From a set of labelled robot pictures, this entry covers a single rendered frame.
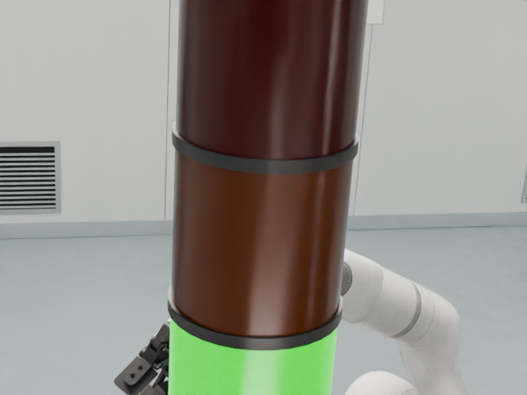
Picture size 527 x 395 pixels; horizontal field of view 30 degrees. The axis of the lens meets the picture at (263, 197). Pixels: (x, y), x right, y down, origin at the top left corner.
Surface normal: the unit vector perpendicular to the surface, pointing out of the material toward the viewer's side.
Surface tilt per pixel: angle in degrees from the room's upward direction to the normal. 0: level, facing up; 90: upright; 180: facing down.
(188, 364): 90
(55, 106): 90
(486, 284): 0
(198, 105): 90
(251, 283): 90
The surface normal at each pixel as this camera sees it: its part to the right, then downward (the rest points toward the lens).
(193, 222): -0.73, 0.20
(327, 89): 0.56, 0.32
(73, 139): 0.20, 0.36
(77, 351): 0.06, -0.94
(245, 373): -0.04, 0.35
